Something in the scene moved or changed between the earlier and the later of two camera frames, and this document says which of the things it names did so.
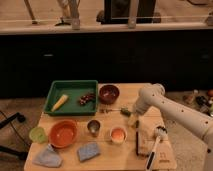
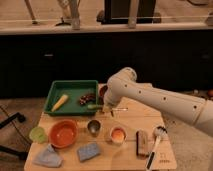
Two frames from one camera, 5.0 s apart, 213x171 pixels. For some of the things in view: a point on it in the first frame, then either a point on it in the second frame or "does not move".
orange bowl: x=62 y=133 does not move
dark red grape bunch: x=85 y=98 does not move
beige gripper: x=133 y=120 → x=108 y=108
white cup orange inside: x=118 y=135 does not move
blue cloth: x=48 y=158 does not move
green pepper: x=125 y=111 → x=95 y=106
